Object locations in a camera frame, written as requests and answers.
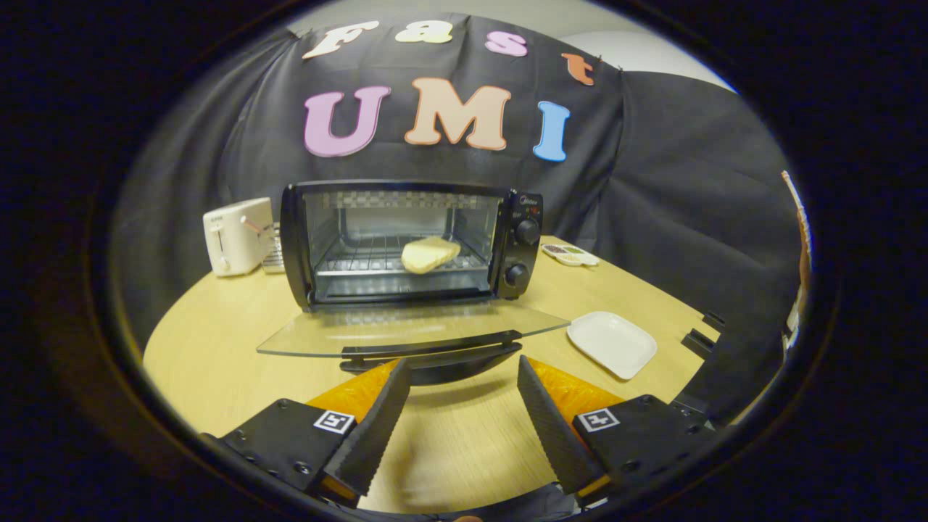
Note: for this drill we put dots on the white pop-up toaster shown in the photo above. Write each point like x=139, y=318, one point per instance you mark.
x=232, y=239

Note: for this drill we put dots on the white divided condiment dish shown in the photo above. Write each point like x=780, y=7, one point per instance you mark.
x=569, y=254

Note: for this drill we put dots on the black toaster oven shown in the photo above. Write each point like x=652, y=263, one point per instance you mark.
x=518, y=250

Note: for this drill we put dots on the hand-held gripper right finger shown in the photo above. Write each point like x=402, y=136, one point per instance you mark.
x=551, y=428

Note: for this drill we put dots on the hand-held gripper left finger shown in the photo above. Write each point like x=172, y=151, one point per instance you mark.
x=377, y=435

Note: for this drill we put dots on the black metal bracket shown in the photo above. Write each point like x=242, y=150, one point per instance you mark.
x=714, y=321
x=698, y=341

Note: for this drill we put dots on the white square plate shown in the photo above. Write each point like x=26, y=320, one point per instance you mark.
x=612, y=342

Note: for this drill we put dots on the black backdrop cloth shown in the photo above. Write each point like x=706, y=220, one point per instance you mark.
x=652, y=181

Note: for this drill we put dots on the pale bread slice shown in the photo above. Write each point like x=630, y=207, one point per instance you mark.
x=428, y=255

